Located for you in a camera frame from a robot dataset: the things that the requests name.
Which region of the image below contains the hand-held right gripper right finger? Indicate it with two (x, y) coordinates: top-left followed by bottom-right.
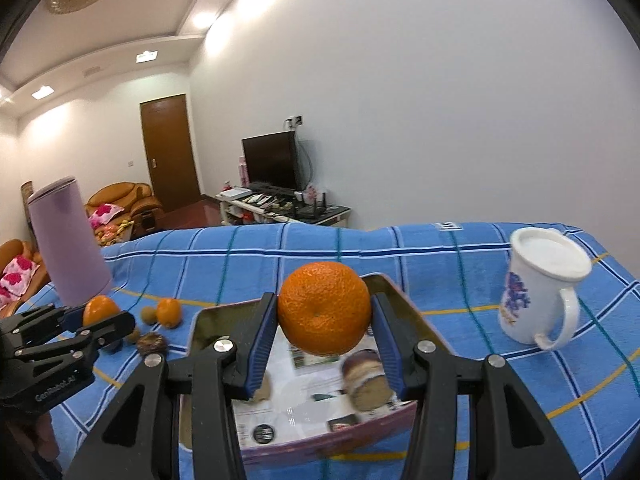
(370, 292), (581, 480)

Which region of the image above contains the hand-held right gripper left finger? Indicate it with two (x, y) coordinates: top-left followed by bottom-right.
(65, 292), (278, 480)

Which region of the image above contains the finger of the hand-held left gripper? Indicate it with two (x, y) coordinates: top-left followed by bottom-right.
(70, 311), (137, 358)
(0, 302), (88, 346)

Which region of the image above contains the purple passion fruit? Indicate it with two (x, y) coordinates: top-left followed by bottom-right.
(136, 332), (168, 358)

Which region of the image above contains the small orange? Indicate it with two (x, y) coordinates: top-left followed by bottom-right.
(156, 298), (182, 329)

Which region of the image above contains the printed pink tin box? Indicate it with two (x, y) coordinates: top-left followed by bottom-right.
(177, 274), (453, 467)

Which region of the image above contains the large orange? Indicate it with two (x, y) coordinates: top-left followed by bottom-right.
(277, 261), (372, 357)

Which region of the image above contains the pink flowered pillow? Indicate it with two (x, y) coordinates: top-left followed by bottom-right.
(0, 255), (41, 301)
(89, 203), (123, 231)

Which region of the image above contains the purple tumbler cup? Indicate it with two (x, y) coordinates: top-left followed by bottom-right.
(27, 176), (115, 307)

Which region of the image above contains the blue checked blanket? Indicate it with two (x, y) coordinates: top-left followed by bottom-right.
(0, 221), (640, 480)

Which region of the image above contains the orange leather armchair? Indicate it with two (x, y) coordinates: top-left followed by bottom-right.
(84, 182), (165, 241)

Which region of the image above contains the white television stand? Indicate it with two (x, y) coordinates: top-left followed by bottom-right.
(216, 187), (351, 231)

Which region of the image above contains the black router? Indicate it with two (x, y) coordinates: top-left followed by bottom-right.
(295, 189), (328, 218)

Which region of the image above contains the white printed mug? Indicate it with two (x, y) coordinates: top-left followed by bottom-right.
(497, 227), (593, 351)

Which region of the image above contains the brown wooden door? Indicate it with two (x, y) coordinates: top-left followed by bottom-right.
(140, 94), (202, 213)

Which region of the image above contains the black television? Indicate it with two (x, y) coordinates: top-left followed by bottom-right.
(241, 131), (304, 192)

